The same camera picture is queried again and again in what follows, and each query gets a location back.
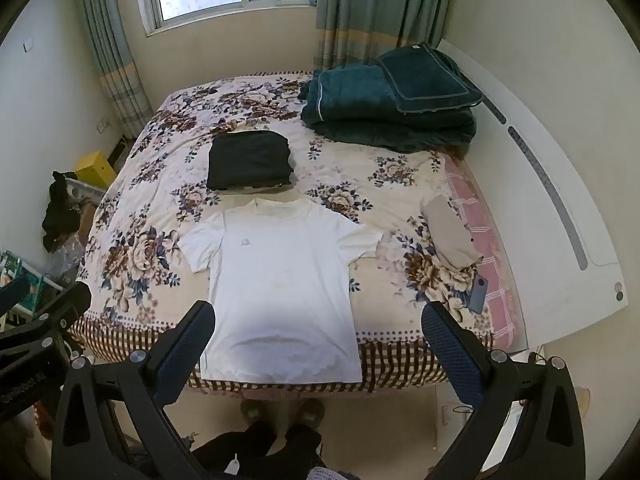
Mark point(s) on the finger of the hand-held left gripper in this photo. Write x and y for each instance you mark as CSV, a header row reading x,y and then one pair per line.
x,y
70,302
12,296

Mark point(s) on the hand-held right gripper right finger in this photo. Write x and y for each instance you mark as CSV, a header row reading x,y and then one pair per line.
x,y
452,355

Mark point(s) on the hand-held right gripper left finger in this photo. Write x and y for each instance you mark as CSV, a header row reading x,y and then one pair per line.
x,y
186,355

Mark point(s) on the white t-shirt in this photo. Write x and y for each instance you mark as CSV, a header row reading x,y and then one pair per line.
x,y
280,285

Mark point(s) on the black folded clothes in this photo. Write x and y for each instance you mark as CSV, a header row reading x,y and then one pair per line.
x,y
250,157

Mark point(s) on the green printed box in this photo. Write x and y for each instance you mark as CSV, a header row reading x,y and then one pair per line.
x,y
20,270

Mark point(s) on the clear plastic bag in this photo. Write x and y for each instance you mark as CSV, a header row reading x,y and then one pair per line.
x,y
67,260

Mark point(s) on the blue phone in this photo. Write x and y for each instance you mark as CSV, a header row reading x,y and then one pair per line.
x,y
477,294

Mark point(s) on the black crumpled cloth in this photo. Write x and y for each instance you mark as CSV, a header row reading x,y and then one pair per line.
x,y
60,210

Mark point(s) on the white plastic rack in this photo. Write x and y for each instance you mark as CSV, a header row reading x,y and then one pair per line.
x,y
87,192

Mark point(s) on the beige folded cloth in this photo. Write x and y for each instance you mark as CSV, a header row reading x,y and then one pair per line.
x,y
450,235

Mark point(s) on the yellow box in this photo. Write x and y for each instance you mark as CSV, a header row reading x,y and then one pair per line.
x,y
95,170

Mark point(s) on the person's dark clothing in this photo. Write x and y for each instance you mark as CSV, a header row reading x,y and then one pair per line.
x,y
290,447

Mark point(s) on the pink checked sheet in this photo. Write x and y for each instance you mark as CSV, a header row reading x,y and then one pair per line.
x,y
480,210

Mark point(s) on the white headboard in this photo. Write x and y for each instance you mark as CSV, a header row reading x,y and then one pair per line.
x,y
517,200

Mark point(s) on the bed with floral sheet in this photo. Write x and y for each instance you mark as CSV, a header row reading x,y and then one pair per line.
x,y
350,170

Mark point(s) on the green striped curtain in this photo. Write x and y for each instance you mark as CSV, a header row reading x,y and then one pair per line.
x,y
375,10
107,60

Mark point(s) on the folded teal blanket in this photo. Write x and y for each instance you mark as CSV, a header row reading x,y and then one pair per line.
x,y
360,105

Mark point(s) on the teal pillow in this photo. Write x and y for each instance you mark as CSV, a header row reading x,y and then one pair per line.
x,y
430,80

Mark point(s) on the wall socket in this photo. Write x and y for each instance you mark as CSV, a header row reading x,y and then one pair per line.
x,y
104,125

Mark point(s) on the white wall switch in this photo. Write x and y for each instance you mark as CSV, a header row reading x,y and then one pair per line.
x,y
28,45

